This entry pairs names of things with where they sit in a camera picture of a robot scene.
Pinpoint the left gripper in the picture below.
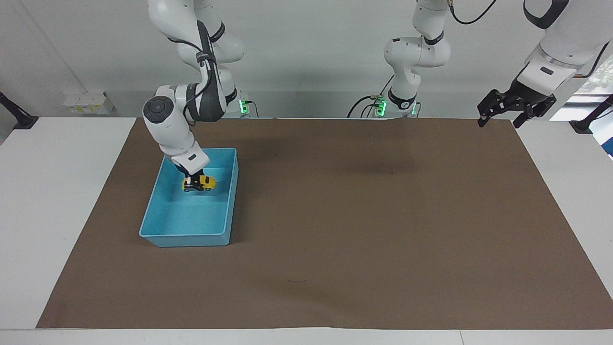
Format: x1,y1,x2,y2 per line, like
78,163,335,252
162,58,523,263
477,78,557,129

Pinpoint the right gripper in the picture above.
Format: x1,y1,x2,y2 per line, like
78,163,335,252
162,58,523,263
173,162,206,180

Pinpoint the yellow toy beetle car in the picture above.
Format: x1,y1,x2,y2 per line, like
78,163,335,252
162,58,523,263
182,175,217,193

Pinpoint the blue plastic bin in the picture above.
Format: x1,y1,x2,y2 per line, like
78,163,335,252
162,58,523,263
139,148,238,248

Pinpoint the black stand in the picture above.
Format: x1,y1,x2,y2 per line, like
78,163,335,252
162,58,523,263
0,92,39,130
569,94,613,134

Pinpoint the white socket box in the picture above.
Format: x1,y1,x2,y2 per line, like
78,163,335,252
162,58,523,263
63,92,115,115

